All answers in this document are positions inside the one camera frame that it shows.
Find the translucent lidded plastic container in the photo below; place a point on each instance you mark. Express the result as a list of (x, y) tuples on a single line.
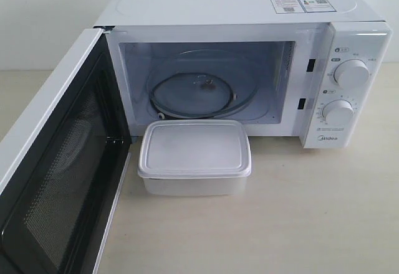
[(195, 158)]

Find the white microwave door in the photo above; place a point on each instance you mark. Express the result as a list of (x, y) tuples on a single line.
[(62, 165)]

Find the glass microwave turntable plate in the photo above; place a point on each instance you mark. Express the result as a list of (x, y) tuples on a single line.
[(202, 84)]

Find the white Midea microwave oven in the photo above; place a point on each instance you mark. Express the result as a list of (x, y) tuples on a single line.
[(295, 56)]

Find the white printed instruction sheet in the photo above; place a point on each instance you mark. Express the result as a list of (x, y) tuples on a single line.
[(302, 6)]

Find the lower white timer knob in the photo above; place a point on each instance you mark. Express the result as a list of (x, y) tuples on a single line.
[(338, 112)]

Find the upper white control knob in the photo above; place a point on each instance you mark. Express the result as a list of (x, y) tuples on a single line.
[(351, 74)]

